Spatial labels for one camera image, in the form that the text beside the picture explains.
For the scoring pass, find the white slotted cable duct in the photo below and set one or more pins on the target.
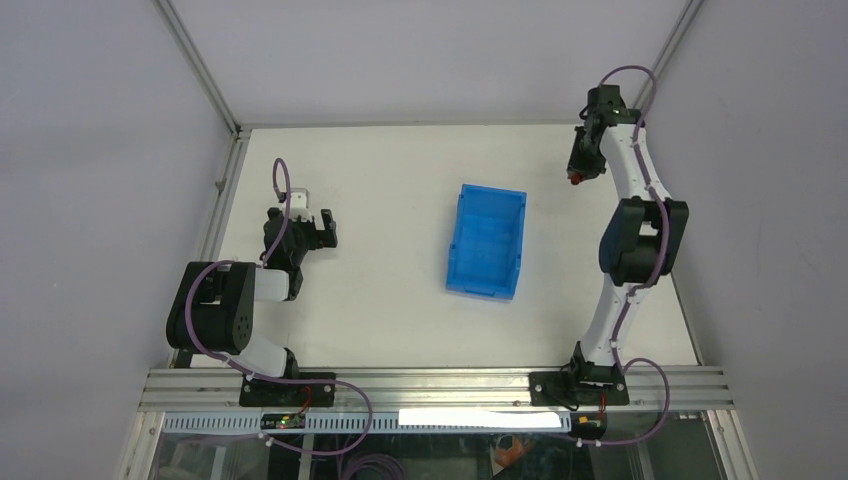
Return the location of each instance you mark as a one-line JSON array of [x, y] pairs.
[[405, 421]]

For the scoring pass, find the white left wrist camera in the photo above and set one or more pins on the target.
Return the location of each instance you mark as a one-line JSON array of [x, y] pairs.
[[297, 200]]

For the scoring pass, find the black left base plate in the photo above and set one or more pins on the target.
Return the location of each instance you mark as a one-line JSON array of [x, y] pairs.
[[288, 391]]

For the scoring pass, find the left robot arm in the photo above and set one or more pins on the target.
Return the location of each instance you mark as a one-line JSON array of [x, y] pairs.
[[212, 312]]

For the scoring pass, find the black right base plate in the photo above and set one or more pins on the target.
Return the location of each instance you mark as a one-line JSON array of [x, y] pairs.
[[564, 388]]

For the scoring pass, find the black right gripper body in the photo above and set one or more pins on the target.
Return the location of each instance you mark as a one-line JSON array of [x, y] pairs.
[[585, 158]]

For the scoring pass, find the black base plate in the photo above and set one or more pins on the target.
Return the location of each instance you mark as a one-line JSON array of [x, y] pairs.
[[288, 391], [564, 388]]

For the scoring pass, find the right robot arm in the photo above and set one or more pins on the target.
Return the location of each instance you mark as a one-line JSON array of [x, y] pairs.
[[641, 240]]

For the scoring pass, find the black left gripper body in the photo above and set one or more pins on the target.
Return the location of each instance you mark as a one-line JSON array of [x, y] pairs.
[[305, 238]]

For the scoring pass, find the aluminium mounting rail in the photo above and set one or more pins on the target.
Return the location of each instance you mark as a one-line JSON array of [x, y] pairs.
[[685, 389]]

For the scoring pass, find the blue plastic bin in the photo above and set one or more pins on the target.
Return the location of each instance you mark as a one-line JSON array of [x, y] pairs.
[[486, 250]]

